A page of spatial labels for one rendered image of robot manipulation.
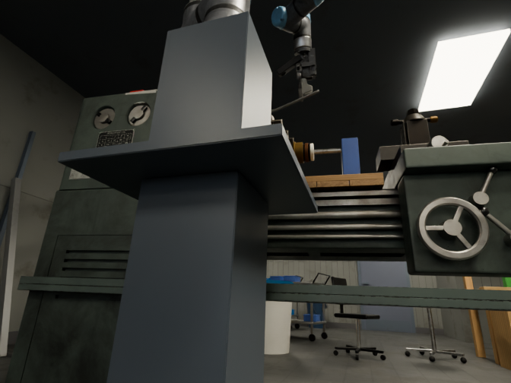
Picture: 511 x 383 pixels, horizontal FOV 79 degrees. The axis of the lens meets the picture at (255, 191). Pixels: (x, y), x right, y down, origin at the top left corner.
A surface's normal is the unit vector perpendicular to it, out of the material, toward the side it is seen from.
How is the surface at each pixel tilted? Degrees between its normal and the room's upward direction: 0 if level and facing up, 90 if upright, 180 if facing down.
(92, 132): 90
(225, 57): 90
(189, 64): 90
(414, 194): 90
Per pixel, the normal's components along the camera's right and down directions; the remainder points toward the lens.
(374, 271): -0.30, -0.32
